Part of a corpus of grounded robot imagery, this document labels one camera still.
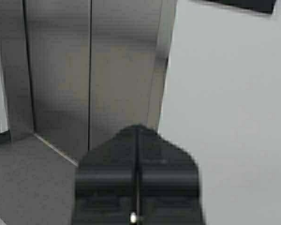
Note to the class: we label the black wall sign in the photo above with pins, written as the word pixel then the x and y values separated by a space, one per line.
pixel 258 6

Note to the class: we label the steel elevator door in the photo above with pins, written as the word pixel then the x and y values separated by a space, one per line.
pixel 75 72

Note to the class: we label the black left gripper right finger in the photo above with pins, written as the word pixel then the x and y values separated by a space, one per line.
pixel 170 182

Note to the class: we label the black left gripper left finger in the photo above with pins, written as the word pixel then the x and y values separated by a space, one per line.
pixel 104 184

